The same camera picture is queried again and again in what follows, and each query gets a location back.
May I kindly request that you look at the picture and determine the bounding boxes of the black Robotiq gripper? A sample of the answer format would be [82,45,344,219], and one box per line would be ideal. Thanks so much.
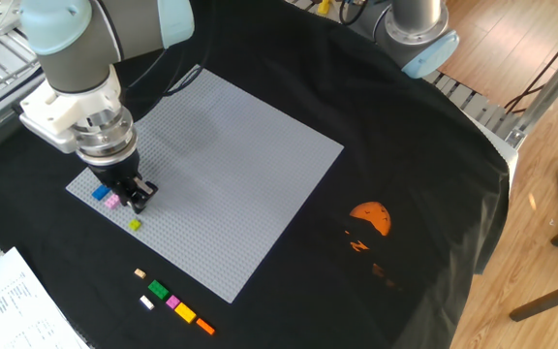
[86,149,160,215]

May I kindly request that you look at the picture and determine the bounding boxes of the yellow Lego brick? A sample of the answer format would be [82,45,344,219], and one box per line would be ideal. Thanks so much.
[173,301,198,325]

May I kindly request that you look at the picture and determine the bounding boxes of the aluminium frame post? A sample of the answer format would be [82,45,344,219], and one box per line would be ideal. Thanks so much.
[504,43,558,149]

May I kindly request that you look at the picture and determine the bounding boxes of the grey Lego baseplate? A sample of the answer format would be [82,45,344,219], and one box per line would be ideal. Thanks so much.
[65,67,345,304]

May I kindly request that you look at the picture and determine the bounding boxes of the black cloth with orange print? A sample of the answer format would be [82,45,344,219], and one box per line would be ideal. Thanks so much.
[0,0,511,349]

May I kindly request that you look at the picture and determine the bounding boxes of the dark green Lego brick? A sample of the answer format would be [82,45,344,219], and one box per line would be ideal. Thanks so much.
[147,279,171,301]

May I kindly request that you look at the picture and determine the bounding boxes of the orange narrow Lego brick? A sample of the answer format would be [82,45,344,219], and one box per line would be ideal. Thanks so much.
[195,317,216,336]

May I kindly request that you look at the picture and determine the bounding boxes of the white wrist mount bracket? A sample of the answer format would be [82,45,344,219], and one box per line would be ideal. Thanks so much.
[19,65,126,154]

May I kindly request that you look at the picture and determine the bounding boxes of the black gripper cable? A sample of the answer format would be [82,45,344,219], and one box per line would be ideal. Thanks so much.
[126,48,210,106]

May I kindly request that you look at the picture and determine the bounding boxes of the white printed paper sheets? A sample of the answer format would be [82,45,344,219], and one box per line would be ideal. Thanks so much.
[0,246,91,349]

